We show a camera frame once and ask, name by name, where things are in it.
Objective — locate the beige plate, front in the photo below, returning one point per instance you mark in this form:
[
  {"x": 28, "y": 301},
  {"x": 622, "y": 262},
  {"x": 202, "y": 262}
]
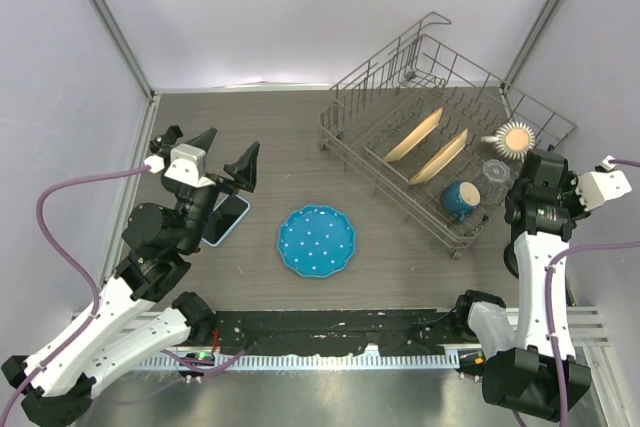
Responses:
[{"x": 441, "y": 159}]

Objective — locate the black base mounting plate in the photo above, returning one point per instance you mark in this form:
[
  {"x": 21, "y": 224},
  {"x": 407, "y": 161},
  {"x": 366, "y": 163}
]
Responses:
[{"x": 339, "y": 333}]

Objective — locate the beige plate, rear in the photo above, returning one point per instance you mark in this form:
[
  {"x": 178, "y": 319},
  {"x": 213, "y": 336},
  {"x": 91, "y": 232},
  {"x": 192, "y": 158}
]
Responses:
[{"x": 417, "y": 135}]

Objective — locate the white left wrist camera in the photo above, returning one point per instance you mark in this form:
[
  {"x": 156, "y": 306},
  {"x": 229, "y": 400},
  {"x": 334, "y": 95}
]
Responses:
[{"x": 179, "y": 167}]

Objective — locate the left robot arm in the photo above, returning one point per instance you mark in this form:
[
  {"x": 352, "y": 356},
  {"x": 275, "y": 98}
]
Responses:
[{"x": 57, "y": 385}]

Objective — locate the beige plate, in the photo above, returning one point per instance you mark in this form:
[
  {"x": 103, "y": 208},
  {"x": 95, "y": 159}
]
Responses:
[
  {"x": 441, "y": 159},
  {"x": 417, "y": 135}
]

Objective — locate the grey wire dish rack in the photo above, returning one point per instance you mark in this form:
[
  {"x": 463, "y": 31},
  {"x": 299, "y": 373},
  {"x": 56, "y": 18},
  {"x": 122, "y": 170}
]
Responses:
[{"x": 413, "y": 119}]

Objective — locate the blue mug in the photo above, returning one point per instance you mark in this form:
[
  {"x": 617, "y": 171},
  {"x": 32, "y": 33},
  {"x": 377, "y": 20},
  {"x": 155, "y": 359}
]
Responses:
[{"x": 459, "y": 200}]

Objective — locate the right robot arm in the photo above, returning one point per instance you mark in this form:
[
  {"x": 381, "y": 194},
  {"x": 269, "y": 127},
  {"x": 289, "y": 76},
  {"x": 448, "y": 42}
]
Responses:
[{"x": 531, "y": 367}]

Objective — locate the phone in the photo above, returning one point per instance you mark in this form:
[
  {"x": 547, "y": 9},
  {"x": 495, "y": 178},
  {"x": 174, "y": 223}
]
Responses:
[{"x": 224, "y": 217}]

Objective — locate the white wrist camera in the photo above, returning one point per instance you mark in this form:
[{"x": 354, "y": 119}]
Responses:
[
  {"x": 179, "y": 167},
  {"x": 605, "y": 183}
]

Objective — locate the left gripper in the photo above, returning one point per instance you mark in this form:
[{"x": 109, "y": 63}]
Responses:
[{"x": 244, "y": 169}]

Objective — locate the blue polka dot plate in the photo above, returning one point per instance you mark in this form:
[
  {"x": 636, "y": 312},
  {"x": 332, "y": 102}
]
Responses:
[{"x": 316, "y": 241}]

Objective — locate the clear glass cup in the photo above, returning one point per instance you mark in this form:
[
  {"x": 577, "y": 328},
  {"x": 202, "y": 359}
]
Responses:
[{"x": 494, "y": 181}]

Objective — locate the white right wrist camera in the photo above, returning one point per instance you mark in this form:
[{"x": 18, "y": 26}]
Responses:
[{"x": 605, "y": 183}]

